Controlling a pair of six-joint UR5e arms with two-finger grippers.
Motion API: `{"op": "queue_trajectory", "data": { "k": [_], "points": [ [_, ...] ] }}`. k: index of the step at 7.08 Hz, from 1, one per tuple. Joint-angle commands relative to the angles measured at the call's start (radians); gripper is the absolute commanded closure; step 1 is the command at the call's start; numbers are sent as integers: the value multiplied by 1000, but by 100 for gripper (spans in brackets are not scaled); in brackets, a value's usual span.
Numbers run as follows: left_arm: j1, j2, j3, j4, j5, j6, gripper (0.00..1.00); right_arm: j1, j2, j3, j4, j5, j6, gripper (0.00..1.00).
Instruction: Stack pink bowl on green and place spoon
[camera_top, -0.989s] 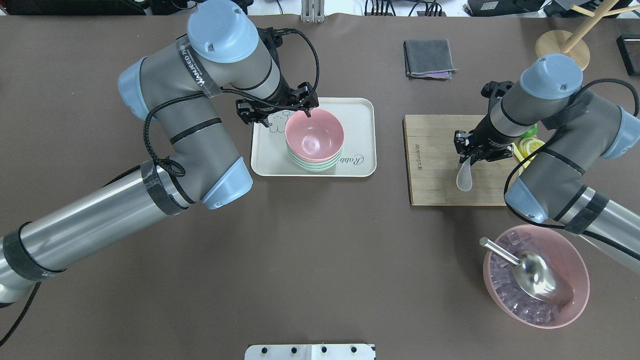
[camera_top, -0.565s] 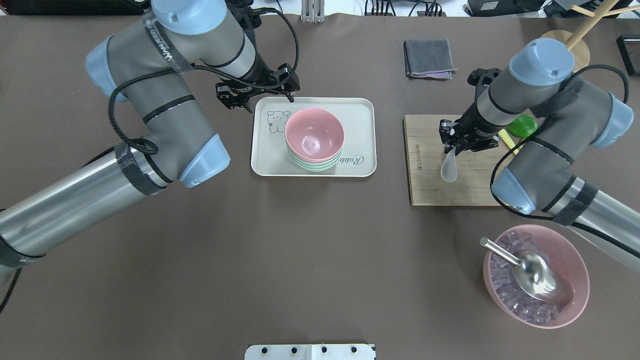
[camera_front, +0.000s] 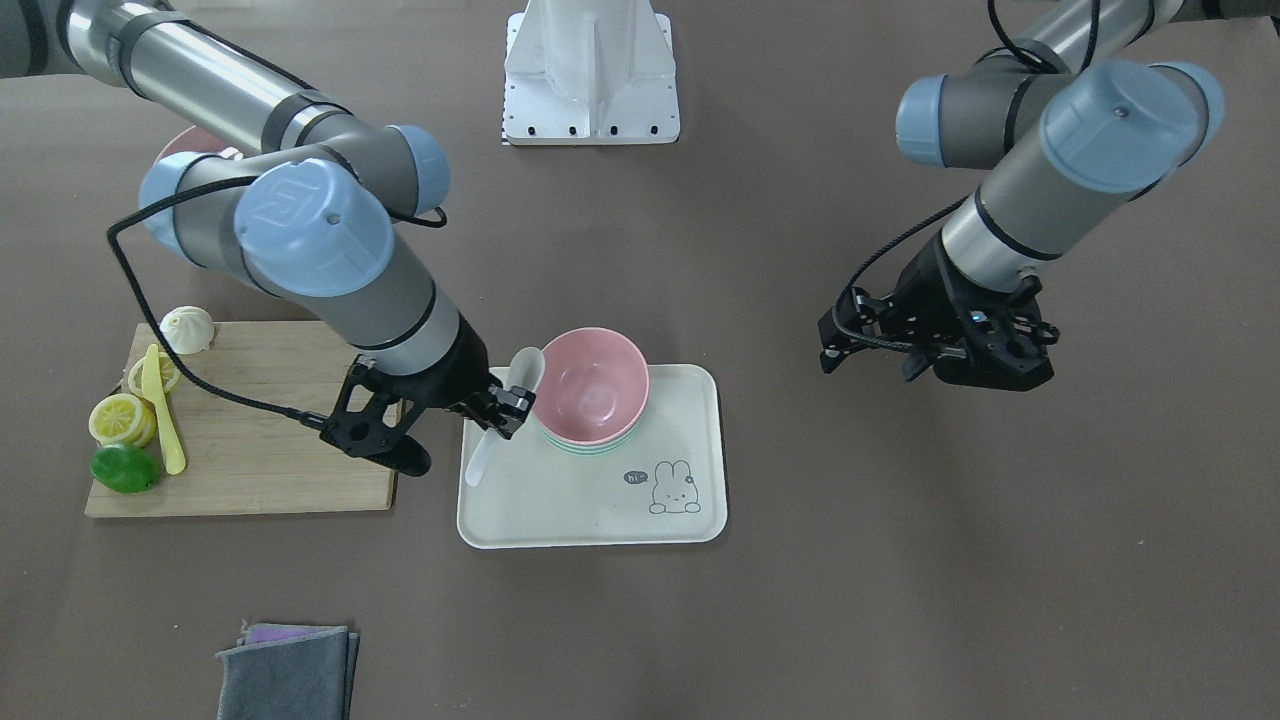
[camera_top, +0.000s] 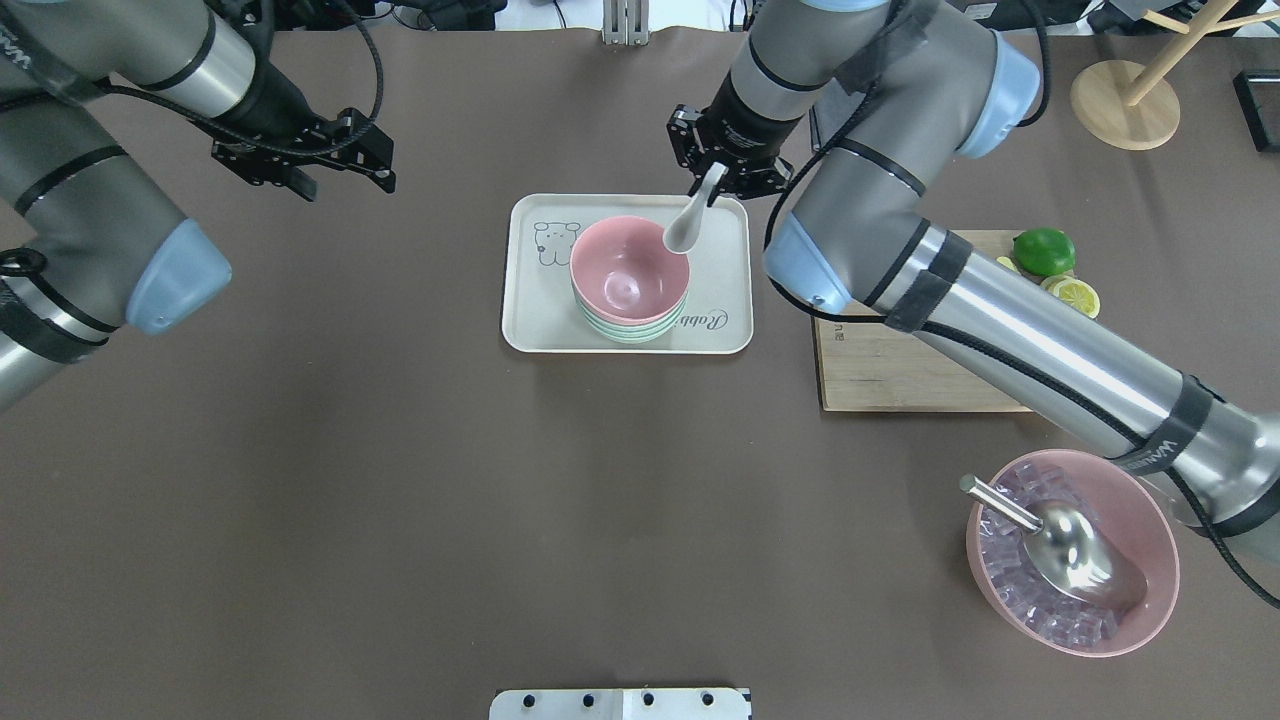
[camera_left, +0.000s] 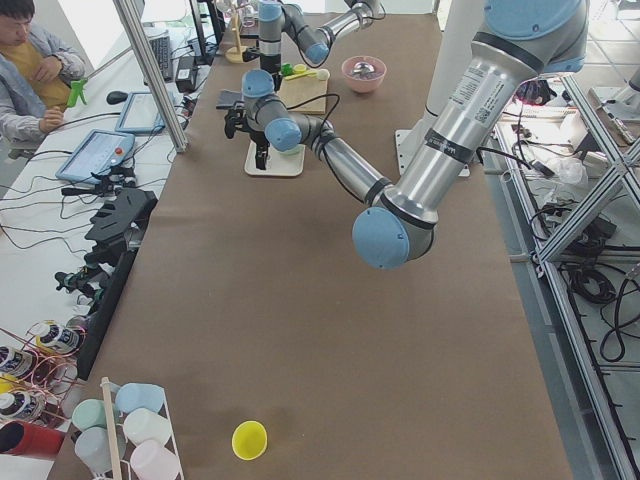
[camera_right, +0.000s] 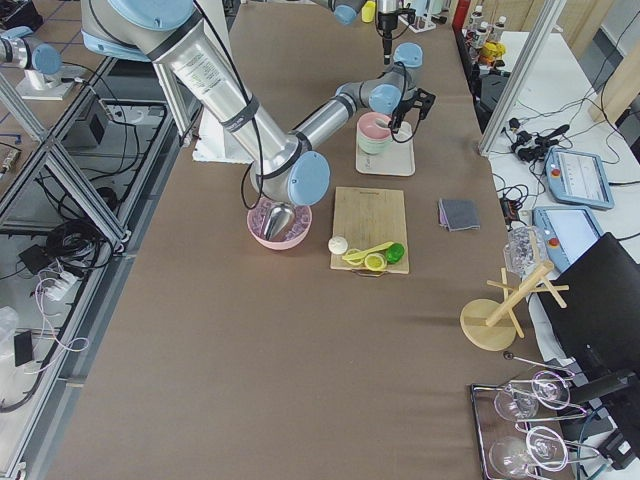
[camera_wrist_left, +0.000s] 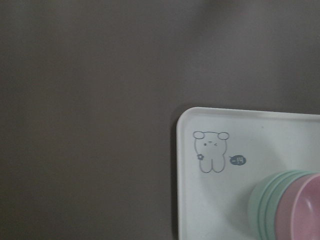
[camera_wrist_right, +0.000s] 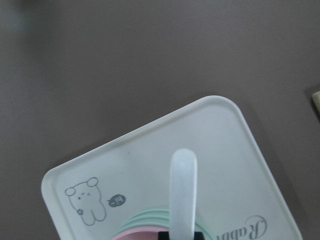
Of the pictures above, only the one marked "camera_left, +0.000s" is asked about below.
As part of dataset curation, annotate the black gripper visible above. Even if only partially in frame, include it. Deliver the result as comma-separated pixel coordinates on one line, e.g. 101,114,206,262
224,100,270,170

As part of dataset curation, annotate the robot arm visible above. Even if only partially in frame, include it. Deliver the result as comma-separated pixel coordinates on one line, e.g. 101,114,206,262
225,1,589,269
258,1,386,75

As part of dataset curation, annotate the large pink bowl with ice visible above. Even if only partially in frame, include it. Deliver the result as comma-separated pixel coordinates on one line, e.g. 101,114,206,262
341,55,387,93

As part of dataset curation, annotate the grey folded cloth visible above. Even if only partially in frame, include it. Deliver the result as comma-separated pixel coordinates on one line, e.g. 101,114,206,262
216,89,243,110

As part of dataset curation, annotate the bamboo cutting board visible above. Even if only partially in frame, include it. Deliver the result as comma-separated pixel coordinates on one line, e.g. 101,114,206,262
277,76,329,115

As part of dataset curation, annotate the cream rabbit tray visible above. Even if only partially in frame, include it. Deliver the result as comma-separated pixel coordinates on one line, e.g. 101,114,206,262
244,141,306,177

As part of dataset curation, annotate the wooden cup tree stand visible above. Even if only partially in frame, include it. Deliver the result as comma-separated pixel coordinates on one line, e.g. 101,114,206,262
217,0,251,64

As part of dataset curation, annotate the black power adapter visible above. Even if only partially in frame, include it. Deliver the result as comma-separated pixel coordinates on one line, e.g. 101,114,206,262
174,55,198,93

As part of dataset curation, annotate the yellow plastic toy knife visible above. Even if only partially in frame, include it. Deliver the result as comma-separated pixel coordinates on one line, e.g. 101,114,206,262
284,70,317,81

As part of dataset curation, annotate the green toy lime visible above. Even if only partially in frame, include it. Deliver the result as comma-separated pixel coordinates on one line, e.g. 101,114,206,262
281,63,294,77

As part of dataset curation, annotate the blue teach pendant far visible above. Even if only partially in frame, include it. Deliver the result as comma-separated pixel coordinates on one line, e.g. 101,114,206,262
115,92,165,135

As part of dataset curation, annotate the blue teach pendant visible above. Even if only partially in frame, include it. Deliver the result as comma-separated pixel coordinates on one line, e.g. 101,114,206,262
115,92,165,135
55,129,135,184

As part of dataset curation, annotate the white toy garlic bulb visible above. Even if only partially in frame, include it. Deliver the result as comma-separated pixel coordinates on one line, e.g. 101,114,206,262
315,69,330,81

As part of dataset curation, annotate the black keyboard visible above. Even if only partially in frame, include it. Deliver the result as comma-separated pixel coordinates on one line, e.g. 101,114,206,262
149,35,173,82

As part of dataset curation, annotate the black computer mouse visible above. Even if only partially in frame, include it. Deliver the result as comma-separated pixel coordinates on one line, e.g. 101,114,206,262
106,91,129,105

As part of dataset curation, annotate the metal ice scoop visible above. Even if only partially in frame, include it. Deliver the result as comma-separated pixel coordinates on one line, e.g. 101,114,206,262
350,61,376,78

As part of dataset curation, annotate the blue teach pendant near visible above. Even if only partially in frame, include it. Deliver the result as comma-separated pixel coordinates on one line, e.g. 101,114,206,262
55,129,135,184

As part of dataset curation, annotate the black slotted holder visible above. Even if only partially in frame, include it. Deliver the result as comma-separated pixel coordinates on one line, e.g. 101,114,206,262
84,188,158,247

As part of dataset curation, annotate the green clamp tool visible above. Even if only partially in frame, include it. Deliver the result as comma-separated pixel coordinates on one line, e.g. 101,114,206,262
67,78,88,108

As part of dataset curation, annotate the seated person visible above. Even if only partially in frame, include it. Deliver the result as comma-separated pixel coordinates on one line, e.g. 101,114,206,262
1,1,86,144

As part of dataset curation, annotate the blue plastic cup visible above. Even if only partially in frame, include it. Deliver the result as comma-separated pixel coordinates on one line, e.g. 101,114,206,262
115,383,165,414

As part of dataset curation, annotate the white plastic cup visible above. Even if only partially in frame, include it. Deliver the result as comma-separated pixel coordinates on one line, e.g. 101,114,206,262
123,408,172,445

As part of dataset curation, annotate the yellow plastic cup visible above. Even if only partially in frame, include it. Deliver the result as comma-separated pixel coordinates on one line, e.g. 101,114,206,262
231,420,268,461

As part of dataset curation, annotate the green plastic cup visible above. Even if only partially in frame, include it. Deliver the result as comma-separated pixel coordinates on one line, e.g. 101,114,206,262
71,399,107,431

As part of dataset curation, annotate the pink plastic cup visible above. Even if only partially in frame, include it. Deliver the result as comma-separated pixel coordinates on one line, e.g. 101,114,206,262
130,439,180,480

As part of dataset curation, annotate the grey plastic cup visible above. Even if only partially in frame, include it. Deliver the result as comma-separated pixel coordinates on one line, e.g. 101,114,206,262
74,426,112,474

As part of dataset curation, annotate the red cylinder can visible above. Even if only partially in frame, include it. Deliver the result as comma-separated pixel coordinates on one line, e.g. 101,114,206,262
1,421,65,460

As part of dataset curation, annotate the aluminium frame post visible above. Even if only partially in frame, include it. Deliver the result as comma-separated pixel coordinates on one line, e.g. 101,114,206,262
112,0,188,153

